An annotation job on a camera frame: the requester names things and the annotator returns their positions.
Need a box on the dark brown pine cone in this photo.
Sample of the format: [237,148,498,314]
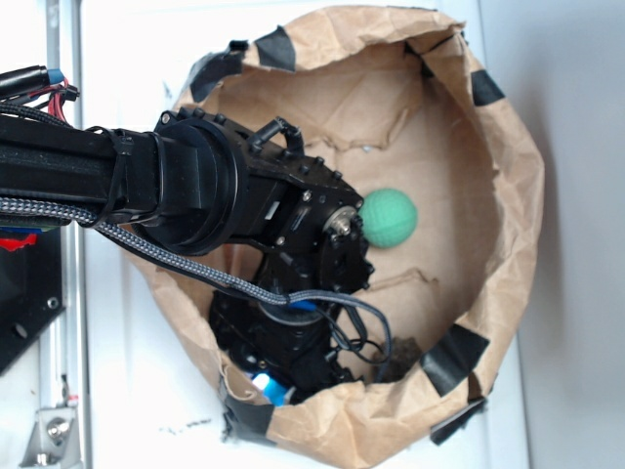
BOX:
[376,337,422,383]

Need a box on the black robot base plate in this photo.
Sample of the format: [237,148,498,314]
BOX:
[1,230,63,373]

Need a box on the aluminium frame rail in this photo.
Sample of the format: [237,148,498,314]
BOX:
[37,1,93,468]

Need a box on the blue ball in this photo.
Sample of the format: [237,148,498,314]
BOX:
[252,372,296,406]

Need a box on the grey braided cable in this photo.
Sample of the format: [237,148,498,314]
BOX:
[0,196,394,367]

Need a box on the brown paper bag basin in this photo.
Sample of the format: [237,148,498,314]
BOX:
[136,6,544,468]

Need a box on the metal corner bracket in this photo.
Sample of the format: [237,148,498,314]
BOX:
[19,407,83,469]

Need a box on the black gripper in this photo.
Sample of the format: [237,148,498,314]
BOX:
[209,292,355,404]

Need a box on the green dimpled ball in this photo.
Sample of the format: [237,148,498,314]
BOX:
[359,188,418,248]

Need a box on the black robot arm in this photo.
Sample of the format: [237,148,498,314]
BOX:
[1,107,373,404]

